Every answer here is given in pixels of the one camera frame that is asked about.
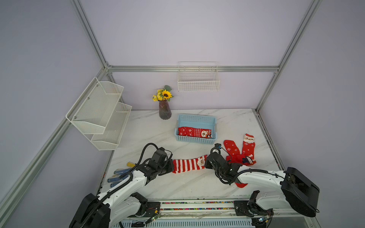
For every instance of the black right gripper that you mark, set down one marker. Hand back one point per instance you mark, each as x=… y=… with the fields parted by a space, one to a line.
x=207 y=164

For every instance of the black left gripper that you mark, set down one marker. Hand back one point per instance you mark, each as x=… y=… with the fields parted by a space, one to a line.
x=170 y=166

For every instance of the red santa face sock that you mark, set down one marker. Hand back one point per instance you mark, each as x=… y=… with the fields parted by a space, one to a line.
x=248 y=149

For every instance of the red snowflake bear sock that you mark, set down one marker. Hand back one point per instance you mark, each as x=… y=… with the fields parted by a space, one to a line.
x=195 y=132

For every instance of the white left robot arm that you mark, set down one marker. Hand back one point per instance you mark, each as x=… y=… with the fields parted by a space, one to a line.
x=107 y=209

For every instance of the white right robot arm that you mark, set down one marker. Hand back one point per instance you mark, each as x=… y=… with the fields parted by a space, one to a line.
x=289 y=189

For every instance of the yellow blue sock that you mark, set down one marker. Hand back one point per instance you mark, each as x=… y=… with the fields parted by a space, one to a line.
x=118 y=175

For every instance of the light blue plastic basket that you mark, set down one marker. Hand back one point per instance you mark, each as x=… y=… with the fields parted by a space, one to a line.
x=196 y=121

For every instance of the dark glass vase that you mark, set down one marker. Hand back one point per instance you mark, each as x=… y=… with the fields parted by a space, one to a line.
x=164 y=110

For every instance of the white mesh lower shelf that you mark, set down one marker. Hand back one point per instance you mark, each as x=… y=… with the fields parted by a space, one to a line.
x=112 y=135

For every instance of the white mesh shelf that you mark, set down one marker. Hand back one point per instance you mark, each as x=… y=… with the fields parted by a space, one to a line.
x=112 y=135
x=92 y=112

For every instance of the yellow sunflower bouquet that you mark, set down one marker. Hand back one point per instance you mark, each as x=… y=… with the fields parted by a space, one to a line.
x=163 y=94

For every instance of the white mesh upper shelf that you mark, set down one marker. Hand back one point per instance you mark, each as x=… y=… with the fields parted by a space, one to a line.
x=92 y=112

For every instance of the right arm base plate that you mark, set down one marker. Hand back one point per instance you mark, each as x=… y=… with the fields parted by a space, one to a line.
x=250 y=208

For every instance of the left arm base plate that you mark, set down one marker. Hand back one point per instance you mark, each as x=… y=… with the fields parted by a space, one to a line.
x=148 y=209

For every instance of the aluminium front rail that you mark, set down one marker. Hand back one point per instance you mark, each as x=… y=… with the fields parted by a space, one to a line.
x=213 y=213

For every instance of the white wire wall basket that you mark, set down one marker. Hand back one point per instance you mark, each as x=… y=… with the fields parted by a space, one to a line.
x=198 y=76

